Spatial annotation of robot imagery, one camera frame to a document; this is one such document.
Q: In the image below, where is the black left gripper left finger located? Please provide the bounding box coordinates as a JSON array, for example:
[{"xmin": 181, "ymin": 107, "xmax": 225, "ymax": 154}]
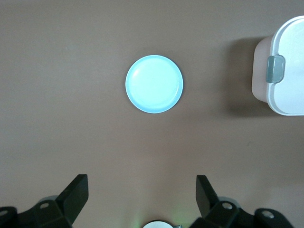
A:
[{"xmin": 18, "ymin": 174, "xmax": 89, "ymax": 228}]

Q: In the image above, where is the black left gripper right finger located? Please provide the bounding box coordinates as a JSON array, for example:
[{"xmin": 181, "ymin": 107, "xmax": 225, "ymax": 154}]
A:
[{"xmin": 190, "ymin": 175, "xmax": 256, "ymax": 228}]

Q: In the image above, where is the grey box lid clip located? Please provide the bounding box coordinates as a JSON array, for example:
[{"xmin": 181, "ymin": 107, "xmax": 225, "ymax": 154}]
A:
[{"xmin": 267, "ymin": 55, "xmax": 285, "ymax": 83}]

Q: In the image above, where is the white lidded storage box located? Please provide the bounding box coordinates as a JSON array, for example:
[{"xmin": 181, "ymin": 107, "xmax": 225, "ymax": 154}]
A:
[{"xmin": 251, "ymin": 15, "xmax": 304, "ymax": 116}]

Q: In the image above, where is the light blue round plate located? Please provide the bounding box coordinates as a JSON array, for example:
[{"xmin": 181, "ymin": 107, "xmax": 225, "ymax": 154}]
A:
[{"xmin": 125, "ymin": 55, "xmax": 184, "ymax": 114}]

